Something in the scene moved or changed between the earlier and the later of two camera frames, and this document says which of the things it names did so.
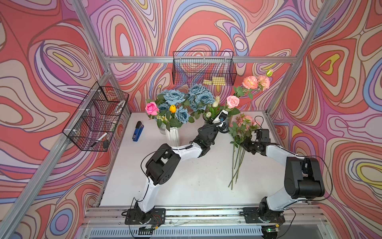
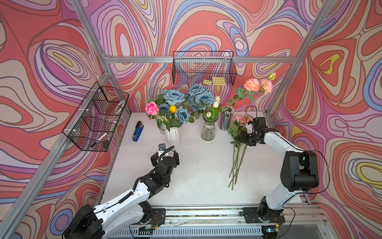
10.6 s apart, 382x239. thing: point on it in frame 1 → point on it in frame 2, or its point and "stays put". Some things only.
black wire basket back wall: [205, 68] stays put
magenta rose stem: [151, 109] stays put
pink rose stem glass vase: [233, 101] → [238, 153]
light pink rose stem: [252, 120] → [237, 120]
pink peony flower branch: [240, 130] stays put
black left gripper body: [214, 131] → [176, 162]
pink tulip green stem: [240, 130] stays put
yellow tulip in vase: [172, 108] stays put
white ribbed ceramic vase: [172, 137] stays put
